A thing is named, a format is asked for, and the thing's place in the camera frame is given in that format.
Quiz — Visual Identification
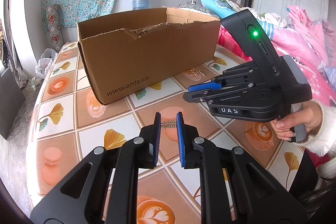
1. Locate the blue patterned blanket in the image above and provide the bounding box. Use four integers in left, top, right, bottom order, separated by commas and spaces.
201, 0, 274, 40

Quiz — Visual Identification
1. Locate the right hand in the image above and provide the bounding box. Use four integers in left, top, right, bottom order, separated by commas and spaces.
270, 101, 322, 141

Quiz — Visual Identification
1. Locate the dark grey stool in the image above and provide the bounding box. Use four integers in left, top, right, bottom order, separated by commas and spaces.
0, 68, 26, 140

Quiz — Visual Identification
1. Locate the white plastic bag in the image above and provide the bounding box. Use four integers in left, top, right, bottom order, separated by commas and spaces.
35, 48, 57, 79

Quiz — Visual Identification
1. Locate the brown cardboard box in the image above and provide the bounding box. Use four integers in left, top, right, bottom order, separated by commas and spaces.
77, 8, 221, 105

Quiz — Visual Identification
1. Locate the patterned pillow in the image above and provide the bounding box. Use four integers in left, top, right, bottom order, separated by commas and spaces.
46, 4, 64, 52

